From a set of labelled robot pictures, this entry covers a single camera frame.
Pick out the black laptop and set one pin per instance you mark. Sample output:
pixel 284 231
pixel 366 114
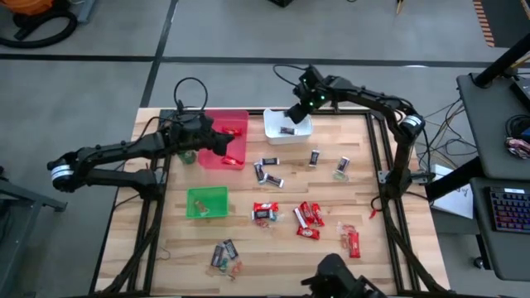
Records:
pixel 523 93

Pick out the orange shop vacuum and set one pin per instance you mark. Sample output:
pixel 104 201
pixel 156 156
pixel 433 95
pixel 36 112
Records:
pixel 41 43
pixel 25 6

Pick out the black aluminium table frame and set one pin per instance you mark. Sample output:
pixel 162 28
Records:
pixel 256 112

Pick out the pink-red translucent plastic basket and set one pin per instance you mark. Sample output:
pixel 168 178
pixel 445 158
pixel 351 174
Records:
pixel 240 145

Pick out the black diagonal desk leg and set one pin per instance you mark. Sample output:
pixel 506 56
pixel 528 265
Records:
pixel 455 179

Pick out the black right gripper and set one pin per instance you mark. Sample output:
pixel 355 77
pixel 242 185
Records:
pixel 310 91

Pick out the red and white KitKat bar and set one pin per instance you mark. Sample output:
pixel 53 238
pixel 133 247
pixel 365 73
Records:
pixel 299 216

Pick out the grey metal desk frame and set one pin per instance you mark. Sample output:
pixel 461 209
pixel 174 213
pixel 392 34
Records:
pixel 86 10

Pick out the black stand pole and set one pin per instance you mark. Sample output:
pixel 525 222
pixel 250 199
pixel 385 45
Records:
pixel 501 62

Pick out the wooden stick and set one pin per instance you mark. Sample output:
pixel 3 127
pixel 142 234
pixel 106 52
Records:
pixel 399 6

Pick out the dark grey desk top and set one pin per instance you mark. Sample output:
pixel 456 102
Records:
pixel 505 256
pixel 484 124

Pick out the teal gummy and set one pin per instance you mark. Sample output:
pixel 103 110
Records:
pixel 224 264
pixel 274 217

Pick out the pink patterned cloth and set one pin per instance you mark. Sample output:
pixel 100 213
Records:
pixel 517 148

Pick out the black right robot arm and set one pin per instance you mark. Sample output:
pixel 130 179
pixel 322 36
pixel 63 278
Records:
pixel 372 99

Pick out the red gummy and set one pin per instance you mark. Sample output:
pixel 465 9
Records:
pixel 344 238
pixel 261 223
pixel 237 269

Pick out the black headphones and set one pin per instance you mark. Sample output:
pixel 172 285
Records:
pixel 510 122

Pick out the grey metal table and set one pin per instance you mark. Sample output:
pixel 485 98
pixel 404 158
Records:
pixel 25 196

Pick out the black floor mat orange edge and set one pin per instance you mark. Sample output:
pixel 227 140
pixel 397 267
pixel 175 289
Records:
pixel 509 20

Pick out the white plastic basket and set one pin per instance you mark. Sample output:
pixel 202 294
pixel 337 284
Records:
pixel 273 136

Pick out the grey metal bracket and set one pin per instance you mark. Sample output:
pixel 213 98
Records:
pixel 383 176

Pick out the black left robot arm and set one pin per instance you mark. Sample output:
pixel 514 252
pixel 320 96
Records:
pixel 124 149

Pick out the black caster wheel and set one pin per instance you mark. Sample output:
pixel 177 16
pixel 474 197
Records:
pixel 479 263

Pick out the green plastic mesh basket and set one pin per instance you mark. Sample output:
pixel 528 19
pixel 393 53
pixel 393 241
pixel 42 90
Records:
pixel 215 194

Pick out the white paper sheet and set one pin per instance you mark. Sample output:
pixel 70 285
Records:
pixel 457 205

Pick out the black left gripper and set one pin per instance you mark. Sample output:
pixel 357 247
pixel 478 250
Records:
pixel 192 132

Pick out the green gummy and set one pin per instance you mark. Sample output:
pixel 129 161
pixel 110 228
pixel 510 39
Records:
pixel 339 177

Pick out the black backlit keyboard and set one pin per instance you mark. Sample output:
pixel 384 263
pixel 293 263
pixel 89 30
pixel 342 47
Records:
pixel 511 209

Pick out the green soda can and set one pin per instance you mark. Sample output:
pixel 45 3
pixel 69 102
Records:
pixel 187 158

